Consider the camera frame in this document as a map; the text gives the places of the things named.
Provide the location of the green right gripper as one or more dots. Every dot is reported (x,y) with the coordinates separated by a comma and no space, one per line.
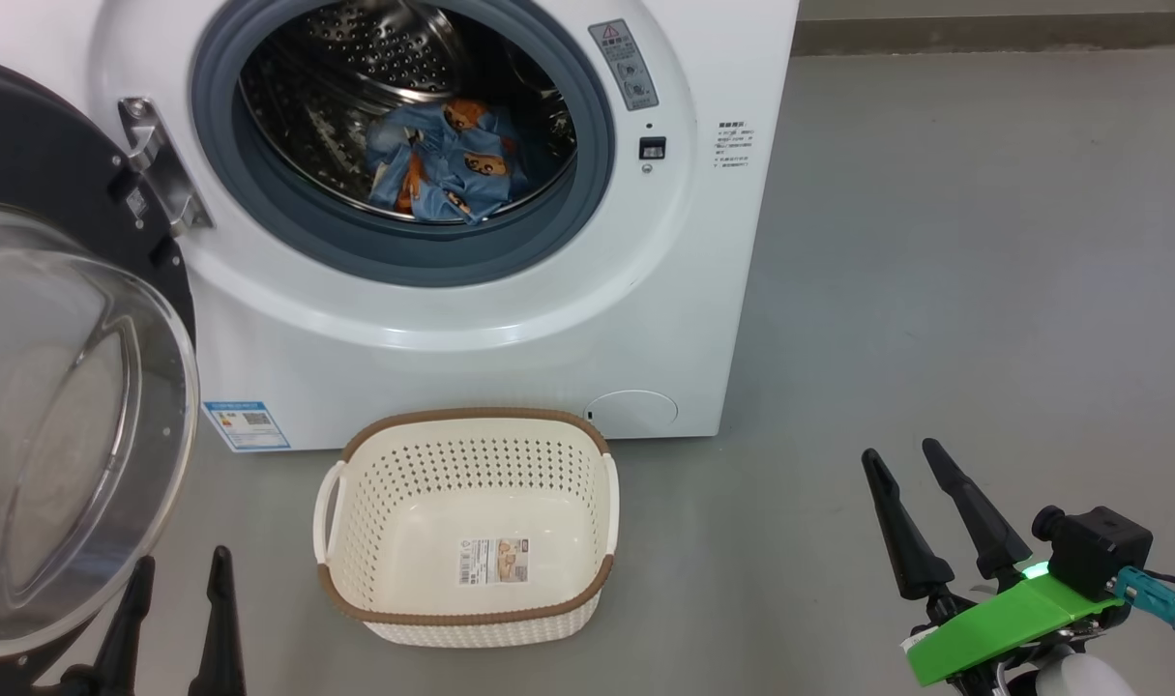
(1003,628)

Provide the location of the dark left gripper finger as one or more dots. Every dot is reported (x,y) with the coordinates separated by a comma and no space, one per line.
(128,638)
(221,638)

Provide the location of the black round glass washer door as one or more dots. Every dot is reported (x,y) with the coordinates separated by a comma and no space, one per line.
(65,435)

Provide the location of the blue bear-print garment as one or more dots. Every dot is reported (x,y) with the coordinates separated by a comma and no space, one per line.
(481,159)
(394,155)

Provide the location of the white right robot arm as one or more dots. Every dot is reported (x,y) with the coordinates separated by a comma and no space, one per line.
(1080,677)

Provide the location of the white front-load washing machine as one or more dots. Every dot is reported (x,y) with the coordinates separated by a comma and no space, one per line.
(452,358)

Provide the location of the silver metal door hinge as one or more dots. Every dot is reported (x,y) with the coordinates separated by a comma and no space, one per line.
(161,174)

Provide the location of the black door latch socket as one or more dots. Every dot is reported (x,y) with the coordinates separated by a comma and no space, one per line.
(653,148)

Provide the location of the steel washing machine drum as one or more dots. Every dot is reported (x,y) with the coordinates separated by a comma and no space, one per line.
(307,126)

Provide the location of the blue energy label sticker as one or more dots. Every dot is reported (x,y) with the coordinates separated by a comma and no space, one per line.
(247,426)

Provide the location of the white perforated basket brown rim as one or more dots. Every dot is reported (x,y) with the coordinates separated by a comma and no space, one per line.
(481,623)

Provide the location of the product label sticker in basket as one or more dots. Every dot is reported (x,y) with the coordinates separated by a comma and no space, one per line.
(495,561)

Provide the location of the round white filter cover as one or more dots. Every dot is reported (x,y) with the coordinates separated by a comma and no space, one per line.
(631,412)

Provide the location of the grey warning label sticker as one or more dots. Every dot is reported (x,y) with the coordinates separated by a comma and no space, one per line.
(624,63)

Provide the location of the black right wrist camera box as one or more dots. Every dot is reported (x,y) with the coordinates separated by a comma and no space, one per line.
(1100,551)

